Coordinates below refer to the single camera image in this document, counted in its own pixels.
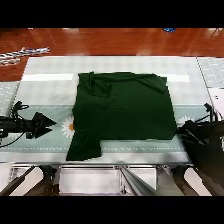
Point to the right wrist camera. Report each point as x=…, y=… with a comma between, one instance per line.
x=210, y=111

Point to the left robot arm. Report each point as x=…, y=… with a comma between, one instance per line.
x=10, y=125

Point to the silver frame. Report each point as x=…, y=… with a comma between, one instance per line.
x=90, y=166

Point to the black garment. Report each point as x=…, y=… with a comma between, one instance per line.
x=208, y=160

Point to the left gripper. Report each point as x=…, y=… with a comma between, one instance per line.
x=31, y=126

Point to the white garment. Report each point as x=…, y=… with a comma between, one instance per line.
x=216, y=98

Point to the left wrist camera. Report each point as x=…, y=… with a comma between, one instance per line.
x=18, y=107

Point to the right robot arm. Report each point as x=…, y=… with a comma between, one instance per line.
x=213, y=128

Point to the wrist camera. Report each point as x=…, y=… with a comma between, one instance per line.
x=210, y=111
x=18, y=107

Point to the dark green T-shirt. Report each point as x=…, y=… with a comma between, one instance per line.
x=126, y=110

